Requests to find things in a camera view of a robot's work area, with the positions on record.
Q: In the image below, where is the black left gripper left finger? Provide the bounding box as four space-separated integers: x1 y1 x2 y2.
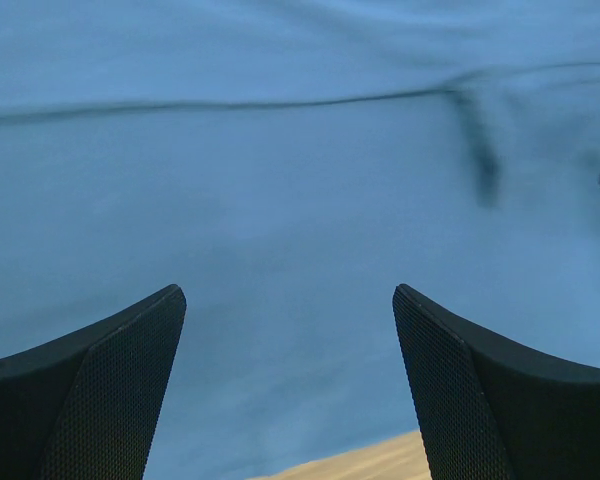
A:
0 284 186 480

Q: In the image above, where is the grey-blue t-shirt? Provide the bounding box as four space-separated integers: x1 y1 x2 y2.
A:
0 1 600 479

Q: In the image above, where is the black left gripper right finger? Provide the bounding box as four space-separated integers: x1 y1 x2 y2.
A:
392 284 600 480

